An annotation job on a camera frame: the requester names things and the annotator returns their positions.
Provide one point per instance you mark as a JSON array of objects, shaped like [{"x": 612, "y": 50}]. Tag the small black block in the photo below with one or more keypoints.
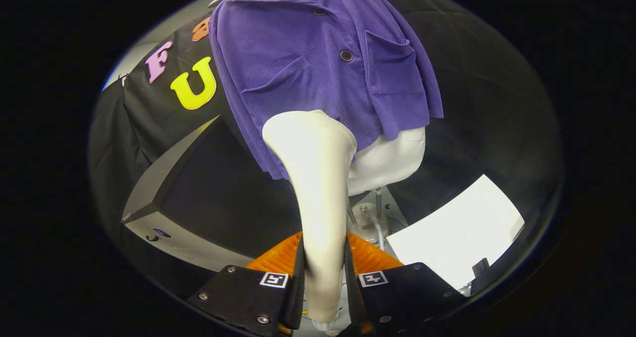
[{"x": 480, "y": 267}]

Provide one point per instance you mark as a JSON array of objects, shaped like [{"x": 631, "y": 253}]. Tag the white garment steamer head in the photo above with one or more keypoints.
[{"x": 318, "y": 178}]

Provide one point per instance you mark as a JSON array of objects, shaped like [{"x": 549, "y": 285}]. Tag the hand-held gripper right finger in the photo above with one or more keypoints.
[{"x": 407, "y": 297}]

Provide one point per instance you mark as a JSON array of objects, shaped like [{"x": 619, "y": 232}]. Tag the thin metal pole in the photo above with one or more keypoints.
[{"x": 378, "y": 200}]

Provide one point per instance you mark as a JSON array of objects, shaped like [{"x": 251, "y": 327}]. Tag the grey cabinet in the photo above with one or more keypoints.
[{"x": 223, "y": 193}]

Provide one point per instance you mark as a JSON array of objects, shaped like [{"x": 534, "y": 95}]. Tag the purple jacket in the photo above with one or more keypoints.
[{"x": 298, "y": 63}]

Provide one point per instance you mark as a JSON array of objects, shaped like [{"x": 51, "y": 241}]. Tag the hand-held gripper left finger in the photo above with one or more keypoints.
[{"x": 238, "y": 297}]

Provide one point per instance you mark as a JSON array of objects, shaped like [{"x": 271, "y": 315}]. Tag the white flat board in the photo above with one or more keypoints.
[{"x": 457, "y": 232}]

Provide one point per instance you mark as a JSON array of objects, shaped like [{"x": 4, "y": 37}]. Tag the white torso form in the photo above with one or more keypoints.
[{"x": 392, "y": 158}]

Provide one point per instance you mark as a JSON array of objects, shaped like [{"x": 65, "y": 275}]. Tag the black backdrop cloth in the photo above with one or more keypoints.
[{"x": 487, "y": 103}]

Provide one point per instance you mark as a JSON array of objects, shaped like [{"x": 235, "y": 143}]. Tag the white garment steamer base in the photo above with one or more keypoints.
[{"x": 365, "y": 225}]

